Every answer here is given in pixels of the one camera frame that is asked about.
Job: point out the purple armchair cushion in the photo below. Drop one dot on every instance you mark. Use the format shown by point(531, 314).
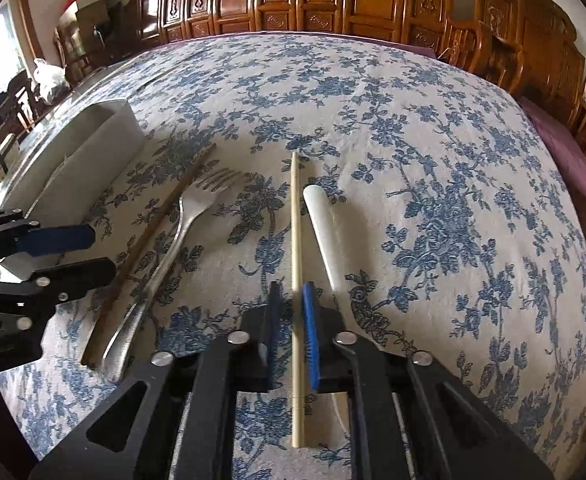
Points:
point(558, 150)

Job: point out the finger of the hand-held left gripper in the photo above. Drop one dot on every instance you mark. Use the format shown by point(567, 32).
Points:
point(63, 239)
point(78, 272)

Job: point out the white spoon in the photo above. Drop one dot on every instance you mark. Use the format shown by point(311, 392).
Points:
point(323, 220)

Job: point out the stacked cardboard boxes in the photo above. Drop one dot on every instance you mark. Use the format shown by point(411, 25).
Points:
point(93, 35)

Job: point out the wooden door frame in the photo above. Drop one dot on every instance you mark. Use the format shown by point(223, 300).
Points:
point(29, 20)

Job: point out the white plastic bag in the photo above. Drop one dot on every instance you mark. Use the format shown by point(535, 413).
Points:
point(48, 80)

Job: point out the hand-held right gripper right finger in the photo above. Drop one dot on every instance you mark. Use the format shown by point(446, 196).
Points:
point(310, 340)

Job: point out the blue floral tablecloth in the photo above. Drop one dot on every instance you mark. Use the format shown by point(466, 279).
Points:
point(398, 160)

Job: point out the long purple sofa cushion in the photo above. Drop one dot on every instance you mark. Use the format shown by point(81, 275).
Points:
point(423, 50)

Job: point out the carved wooden armchair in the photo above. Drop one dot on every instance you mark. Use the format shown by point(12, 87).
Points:
point(533, 45)

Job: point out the rectangular metal container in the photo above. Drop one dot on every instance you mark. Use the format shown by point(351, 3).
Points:
point(98, 130)

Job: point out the brown wooden chopstick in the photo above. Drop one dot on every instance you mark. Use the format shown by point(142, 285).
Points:
point(148, 240)

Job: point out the metal fork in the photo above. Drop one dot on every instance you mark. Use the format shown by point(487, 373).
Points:
point(193, 210)

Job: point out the white flat box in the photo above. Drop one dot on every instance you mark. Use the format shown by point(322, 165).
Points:
point(85, 2)

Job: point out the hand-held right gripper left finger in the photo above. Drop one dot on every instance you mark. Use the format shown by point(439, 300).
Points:
point(274, 340)

